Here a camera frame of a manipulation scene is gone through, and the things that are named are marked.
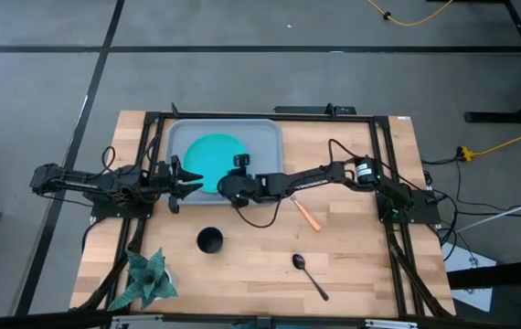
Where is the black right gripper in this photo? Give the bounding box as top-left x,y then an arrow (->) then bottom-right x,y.
217,172 -> 261,209

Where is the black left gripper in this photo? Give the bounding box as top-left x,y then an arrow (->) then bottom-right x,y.
153,154 -> 205,215

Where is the dark teal plastic cup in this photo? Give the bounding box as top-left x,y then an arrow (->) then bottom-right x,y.
196,227 -> 224,255

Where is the fork with orange handle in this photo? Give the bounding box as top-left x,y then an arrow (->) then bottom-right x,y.
289,195 -> 322,232

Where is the teal round plate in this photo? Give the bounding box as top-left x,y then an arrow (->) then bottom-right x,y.
183,133 -> 249,194

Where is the grey plastic tray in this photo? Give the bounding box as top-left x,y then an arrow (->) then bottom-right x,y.
165,118 -> 284,206

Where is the black spoon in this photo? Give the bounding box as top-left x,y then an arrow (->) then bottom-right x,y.
292,253 -> 330,302

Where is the green artificial plant white pot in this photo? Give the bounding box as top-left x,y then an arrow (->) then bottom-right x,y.
107,248 -> 179,312

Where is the white paper sheet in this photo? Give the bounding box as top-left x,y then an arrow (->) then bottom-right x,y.
441,241 -> 498,313

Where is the dark furniture piece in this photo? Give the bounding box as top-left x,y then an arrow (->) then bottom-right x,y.
446,258 -> 521,329

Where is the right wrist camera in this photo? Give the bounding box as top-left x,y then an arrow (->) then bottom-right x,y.
232,154 -> 251,177

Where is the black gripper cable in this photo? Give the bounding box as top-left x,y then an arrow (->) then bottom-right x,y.
235,198 -> 285,229

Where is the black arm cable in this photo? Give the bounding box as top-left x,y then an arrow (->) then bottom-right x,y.
327,138 -> 358,166
101,145 -> 117,178

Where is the black cable bundle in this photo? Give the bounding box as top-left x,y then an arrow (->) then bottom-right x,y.
72,218 -> 148,313
387,223 -> 454,319

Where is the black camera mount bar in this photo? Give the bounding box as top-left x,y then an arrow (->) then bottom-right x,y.
272,102 -> 357,116

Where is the silver metal bracket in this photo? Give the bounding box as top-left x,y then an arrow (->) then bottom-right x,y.
111,313 -> 165,329
364,318 -> 420,329

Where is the black aluminium table frame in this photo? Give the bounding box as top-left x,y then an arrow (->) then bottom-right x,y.
70,102 -> 456,329

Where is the yellow extension cable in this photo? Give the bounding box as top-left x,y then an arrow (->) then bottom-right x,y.
365,0 -> 454,27
470,123 -> 521,157

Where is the black floor cable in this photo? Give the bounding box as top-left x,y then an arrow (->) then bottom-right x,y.
438,194 -> 521,262
454,159 -> 521,207

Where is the white cable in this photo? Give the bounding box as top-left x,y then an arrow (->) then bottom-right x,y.
455,190 -> 521,233

